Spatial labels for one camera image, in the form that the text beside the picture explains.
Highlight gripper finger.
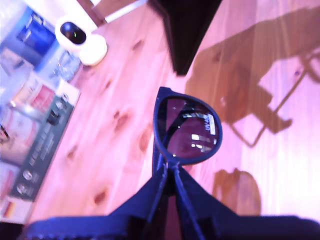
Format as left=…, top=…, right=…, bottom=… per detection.
left=109, top=162, right=169, bottom=240
left=149, top=0, right=224, bottom=77
left=174, top=162, right=238, bottom=240

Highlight black sunglasses with sticker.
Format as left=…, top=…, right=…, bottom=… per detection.
left=151, top=86, right=224, bottom=198

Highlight brown wooden chair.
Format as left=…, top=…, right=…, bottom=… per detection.
left=76, top=0, right=141, bottom=28

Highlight green and white can tray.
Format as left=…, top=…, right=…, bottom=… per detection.
left=0, top=79, right=81, bottom=225

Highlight silver tin can framed label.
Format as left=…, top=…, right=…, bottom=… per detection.
left=0, top=162, right=22, bottom=201

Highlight silver tin can black logo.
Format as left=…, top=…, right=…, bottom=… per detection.
left=0, top=109, right=50, bottom=166

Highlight silver tin can red label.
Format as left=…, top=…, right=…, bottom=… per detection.
left=9, top=72, right=62, bottom=121

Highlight large clear water bottle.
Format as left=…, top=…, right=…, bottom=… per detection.
left=0, top=0, right=85, bottom=83

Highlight small white round camera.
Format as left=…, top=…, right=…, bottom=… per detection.
left=54, top=14, right=109, bottom=67

